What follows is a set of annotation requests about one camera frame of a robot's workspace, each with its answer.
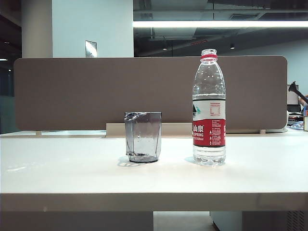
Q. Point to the computer monitor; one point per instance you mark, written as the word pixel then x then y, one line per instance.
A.
pixel 292 97

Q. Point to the clear water bottle red label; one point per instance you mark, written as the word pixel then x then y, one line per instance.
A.
pixel 209 130

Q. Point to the silver wall plate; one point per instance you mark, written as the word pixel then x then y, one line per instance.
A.
pixel 90 49

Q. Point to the transparent grey glass mug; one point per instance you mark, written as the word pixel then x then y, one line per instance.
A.
pixel 144 134

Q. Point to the long ceiling light strip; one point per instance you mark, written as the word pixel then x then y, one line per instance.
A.
pixel 216 23

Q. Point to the brown desk partition panel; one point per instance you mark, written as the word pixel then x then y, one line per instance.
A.
pixel 96 91

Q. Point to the beige partition foot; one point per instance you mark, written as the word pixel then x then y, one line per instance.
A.
pixel 263 131
pixel 38 133

